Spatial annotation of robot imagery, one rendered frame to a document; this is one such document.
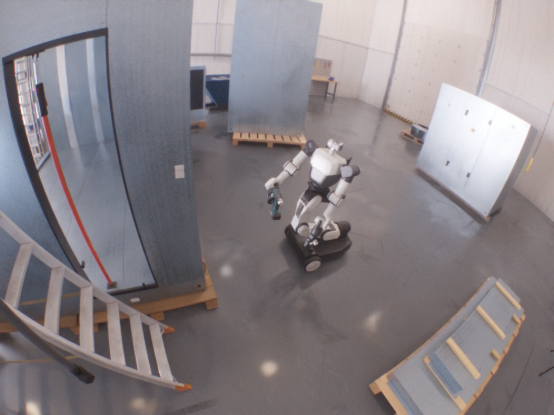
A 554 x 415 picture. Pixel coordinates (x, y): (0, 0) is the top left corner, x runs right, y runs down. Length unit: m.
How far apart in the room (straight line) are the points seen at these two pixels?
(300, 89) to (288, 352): 4.54
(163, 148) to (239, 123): 4.04
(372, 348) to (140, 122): 2.38
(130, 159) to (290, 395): 1.90
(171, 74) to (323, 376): 2.24
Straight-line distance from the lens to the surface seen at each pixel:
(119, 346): 1.61
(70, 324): 2.47
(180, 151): 1.39
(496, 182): 5.32
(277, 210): 2.00
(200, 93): 5.99
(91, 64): 4.86
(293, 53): 5.12
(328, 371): 2.18
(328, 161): 2.07
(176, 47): 1.27
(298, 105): 5.29
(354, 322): 2.45
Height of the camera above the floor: 2.00
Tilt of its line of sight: 36 degrees down
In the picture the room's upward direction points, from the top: 8 degrees clockwise
